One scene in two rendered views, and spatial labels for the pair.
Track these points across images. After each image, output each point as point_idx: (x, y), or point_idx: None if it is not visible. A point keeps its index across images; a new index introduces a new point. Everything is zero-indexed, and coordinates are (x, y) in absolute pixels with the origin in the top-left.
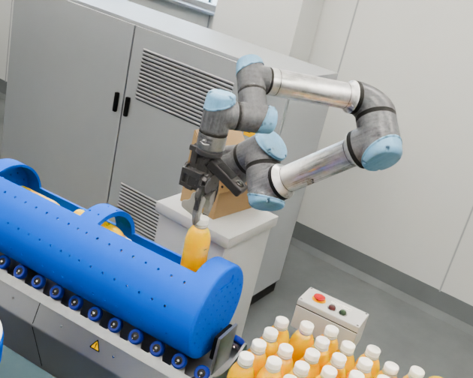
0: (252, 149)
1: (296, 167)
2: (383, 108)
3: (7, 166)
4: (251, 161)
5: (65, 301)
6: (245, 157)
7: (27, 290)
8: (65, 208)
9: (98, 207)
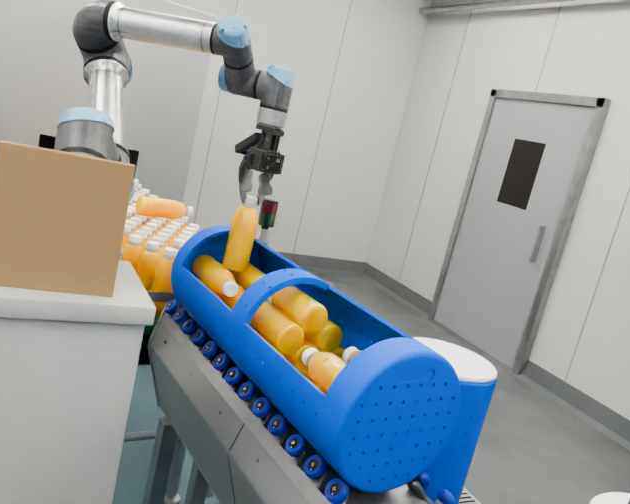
0: (113, 141)
1: (122, 127)
2: None
3: (410, 339)
4: (119, 156)
5: None
6: (112, 157)
7: None
8: (342, 293)
9: (306, 275)
